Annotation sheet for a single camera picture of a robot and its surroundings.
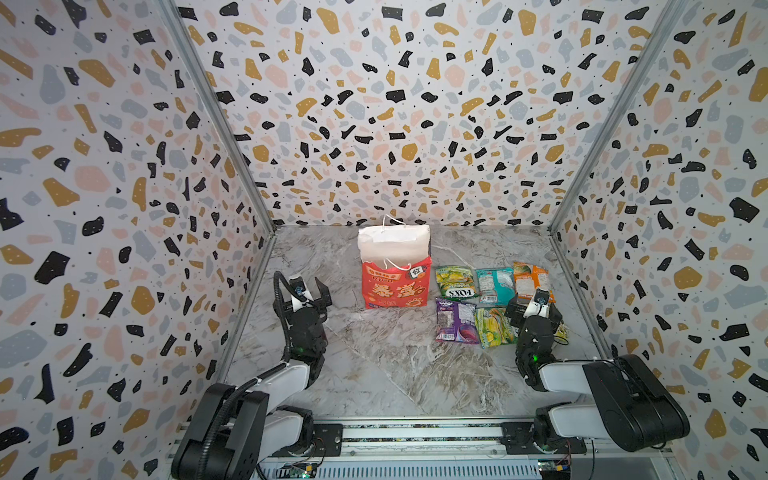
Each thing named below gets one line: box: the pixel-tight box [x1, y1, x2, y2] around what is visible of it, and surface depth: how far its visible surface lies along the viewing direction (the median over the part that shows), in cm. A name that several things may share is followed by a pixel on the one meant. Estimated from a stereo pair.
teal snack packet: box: [476, 267, 515, 305], surface depth 105 cm
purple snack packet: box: [435, 297, 480, 344], surface depth 94 cm
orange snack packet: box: [513, 261, 556, 304], surface depth 105 cm
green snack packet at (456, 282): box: [435, 266, 480, 300], surface depth 105 cm
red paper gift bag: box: [357, 214, 433, 310], surface depth 89 cm
